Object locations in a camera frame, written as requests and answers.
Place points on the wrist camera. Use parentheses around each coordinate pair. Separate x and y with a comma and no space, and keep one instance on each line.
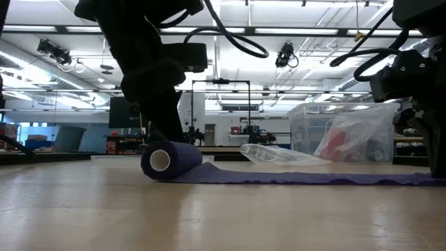
(407,76)
(188,57)

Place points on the red packaged item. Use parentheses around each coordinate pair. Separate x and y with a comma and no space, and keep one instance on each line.
(332,143)

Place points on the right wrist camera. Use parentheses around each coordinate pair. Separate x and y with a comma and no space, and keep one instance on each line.
(407,76)

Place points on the hanging black camera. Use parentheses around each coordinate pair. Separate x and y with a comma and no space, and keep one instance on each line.
(55,52)
(284,55)

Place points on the black robot station frame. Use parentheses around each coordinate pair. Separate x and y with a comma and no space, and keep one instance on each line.
(221,81)

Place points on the grey door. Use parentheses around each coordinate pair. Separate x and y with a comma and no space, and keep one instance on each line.
(209,136)

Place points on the red storage shelf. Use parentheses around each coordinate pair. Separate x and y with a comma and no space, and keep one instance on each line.
(122,144)

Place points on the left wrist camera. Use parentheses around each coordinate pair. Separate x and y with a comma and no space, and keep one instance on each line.
(188,57)

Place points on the black background robot arm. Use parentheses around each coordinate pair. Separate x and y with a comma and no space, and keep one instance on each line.
(258,134)
(193,136)

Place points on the small red box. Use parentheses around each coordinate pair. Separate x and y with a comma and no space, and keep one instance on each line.
(235,130)

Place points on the wooden workbench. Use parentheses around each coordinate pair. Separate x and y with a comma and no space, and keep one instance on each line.
(407,139)

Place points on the blue box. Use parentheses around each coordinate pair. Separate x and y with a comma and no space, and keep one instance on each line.
(38,143)

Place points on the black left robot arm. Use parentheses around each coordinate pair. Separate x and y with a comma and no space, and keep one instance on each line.
(115,21)

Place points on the black monitor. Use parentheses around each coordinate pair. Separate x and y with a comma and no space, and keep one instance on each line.
(122,111)

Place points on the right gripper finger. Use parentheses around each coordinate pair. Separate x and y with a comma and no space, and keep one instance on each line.
(437,150)

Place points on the clear zip bag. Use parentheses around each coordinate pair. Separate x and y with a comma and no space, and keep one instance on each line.
(278,155)

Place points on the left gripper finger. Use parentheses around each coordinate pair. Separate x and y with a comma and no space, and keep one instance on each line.
(163,118)

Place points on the yellow hanging connector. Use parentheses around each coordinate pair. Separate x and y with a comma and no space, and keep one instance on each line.
(359,36)

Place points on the grey waste bin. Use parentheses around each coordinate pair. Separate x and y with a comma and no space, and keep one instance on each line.
(69,139)

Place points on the clear plastic bin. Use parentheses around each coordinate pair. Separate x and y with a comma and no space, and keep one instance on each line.
(303,139)

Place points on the clear bag of supplies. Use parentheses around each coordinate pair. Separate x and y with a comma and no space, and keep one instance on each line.
(362,129)

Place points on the blue elastic bandage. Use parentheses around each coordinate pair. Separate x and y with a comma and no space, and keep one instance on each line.
(181,158)

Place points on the black aluminium table frame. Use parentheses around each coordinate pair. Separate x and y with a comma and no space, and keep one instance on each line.
(52,157)

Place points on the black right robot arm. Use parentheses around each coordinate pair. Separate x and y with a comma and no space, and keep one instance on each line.
(421,14)

